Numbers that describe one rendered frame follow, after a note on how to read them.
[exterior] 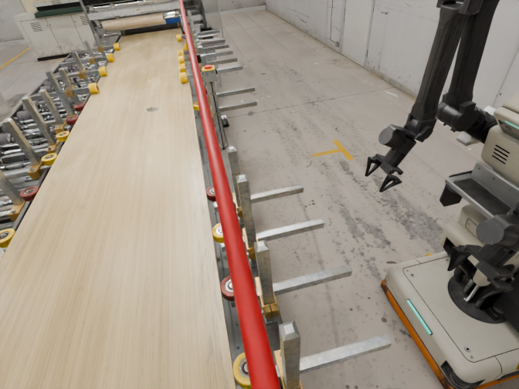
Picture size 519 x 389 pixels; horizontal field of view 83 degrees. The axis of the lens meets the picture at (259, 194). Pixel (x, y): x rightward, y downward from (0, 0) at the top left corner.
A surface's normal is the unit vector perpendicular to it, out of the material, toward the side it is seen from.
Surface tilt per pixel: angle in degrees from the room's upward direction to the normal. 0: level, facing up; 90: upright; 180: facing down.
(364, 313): 0
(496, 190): 90
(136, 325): 0
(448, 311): 0
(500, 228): 64
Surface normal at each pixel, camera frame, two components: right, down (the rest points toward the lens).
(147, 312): -0.08, -0.76
